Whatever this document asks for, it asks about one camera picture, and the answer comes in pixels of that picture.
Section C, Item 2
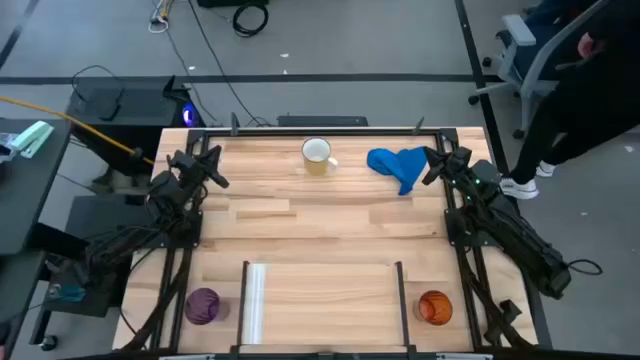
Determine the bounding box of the black aluminium table frame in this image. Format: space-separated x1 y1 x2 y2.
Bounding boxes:
119 125 539 360

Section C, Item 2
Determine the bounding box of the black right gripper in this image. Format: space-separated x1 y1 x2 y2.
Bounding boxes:
422 146 474 186

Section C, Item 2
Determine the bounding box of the wooden shelf with black legs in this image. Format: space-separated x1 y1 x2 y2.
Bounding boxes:
234 259 417 354

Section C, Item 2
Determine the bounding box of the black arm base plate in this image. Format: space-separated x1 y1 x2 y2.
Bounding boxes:
444 208 501 248

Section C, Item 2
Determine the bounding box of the yellow cable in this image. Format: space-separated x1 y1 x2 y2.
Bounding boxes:
0 95 155 166

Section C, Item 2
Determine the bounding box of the mint green stapler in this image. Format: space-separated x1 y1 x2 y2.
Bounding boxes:
10 120 55 160

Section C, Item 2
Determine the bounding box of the purple ball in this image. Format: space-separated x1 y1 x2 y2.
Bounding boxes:
184 287 231 326

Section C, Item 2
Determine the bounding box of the clear plastic packet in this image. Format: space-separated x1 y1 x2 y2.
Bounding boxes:
0 132 20 164

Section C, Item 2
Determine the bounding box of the white cable bundle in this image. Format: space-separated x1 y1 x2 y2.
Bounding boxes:
148 0 174 34

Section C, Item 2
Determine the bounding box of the grey and blue office chair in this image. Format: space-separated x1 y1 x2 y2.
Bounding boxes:
468 0 614 140

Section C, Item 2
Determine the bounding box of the flat black box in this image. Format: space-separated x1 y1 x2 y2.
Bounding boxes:
277 115 369 128

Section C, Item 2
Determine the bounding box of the person's hand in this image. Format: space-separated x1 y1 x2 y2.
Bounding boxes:
577 32 606 60

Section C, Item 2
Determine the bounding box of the person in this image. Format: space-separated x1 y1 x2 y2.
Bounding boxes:
499 0 640 201

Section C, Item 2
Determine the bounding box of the long black floor cable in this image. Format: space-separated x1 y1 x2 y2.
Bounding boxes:
187 0 271 126

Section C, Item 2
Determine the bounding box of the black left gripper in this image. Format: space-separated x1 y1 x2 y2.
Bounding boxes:
168 145 231 190

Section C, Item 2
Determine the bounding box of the blue cloth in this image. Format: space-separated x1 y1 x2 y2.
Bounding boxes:
366 145 432 197

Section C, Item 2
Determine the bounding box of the cream enamel mug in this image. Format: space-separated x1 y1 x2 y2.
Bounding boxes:
300 137 340 177

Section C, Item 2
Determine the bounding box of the coiled black cable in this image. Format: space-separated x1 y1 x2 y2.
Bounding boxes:
232 3 270 38

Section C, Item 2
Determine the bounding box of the black computer tower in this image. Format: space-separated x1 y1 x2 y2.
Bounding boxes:
65 75 201 176

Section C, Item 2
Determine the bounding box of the blue plastic item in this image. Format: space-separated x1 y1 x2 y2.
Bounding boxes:
48 283 86 303

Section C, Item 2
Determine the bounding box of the black cable bracket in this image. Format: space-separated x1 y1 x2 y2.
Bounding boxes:
483 298 524 346

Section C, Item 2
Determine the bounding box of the black side desk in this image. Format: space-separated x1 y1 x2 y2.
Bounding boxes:
0 118 74 256

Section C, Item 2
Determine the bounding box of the orange ball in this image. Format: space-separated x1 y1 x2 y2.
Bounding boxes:
412 290 454 327

